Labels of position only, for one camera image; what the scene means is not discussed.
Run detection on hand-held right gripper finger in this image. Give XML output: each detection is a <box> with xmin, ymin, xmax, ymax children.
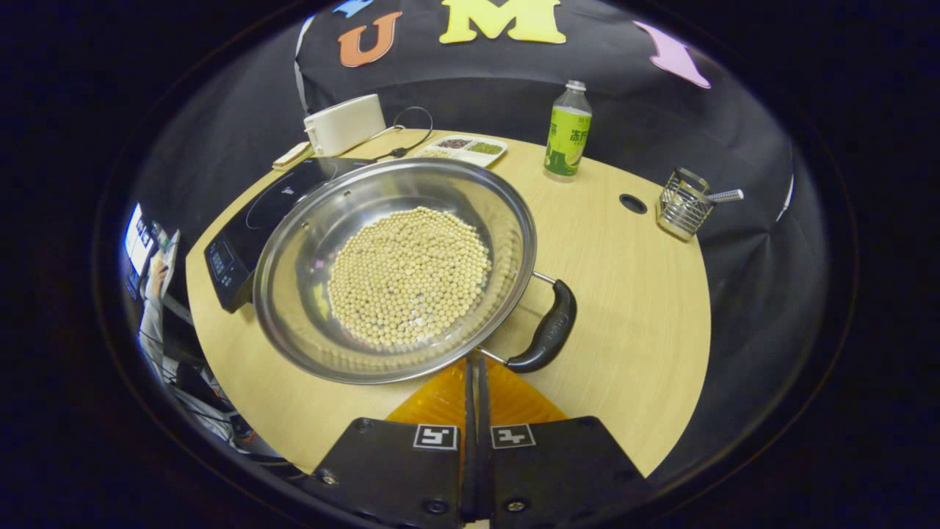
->
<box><xmin>477</xmin><ymin>356</ymin><xmax>651</xmax><ymax>529</ymax></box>
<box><xmin>301</xmin><ymin>356</ymin><xmax>478</xmax><ymax>529</ymax></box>

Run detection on heap of soybeans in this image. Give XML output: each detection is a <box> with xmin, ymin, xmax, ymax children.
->
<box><xmin>327</xmin><ymin>206</ymin><xmax>493</xmax><ymax>352</ymax></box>

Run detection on steel pot with black handles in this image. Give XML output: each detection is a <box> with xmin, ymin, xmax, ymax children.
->
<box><xmin>252</xmin><ymin>156</ymin><xmax>579</xmax><ymax>386</ymax></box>

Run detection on black induction cooktop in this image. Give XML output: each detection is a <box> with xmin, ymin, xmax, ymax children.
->
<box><xmin>203</xmin><ymin>156</ymin><xmax>375</xmax><ymax>314</ymax></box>

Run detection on white divided bean dish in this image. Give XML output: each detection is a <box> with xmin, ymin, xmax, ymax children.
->
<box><xmin>415</xmin><ymin>134</ymin><xmax>509</xmax><ymax>168</ymax></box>

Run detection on green label drink bottle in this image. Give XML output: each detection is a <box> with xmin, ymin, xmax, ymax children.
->
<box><xmin>543</xmin><ymin>79</ymin><xmax>593</xmax><ymax>181</ymax></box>

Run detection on sandwich on small tray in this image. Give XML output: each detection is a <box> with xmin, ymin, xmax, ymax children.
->
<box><xmin>272</xmin><ymin>141</ymin><xmax>315</xmax><ymax>171</ymax></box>

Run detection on white toaster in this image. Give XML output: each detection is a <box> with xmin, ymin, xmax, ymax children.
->
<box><xmin>303</xmin><ymin>93</ymin><xmax>388</xmax><ymax>157</ymax></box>

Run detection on computer monitor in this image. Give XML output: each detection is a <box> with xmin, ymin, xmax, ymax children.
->
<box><xmin>123</xmin><ymin>202</ymin><xmax>155</xmax><ymax>276</ymax></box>

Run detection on black power cable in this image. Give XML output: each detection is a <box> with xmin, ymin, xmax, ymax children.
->
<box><xmin>367</xmin><ymin>106</ymin><xmax>434</xmax><ymax>162</ymax></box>

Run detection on metal wire utensil holder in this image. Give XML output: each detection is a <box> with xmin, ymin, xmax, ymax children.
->
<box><xmin>656</xmin><ymin>167</ymin><xmax>715</xmax><ymax>242</ymax></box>

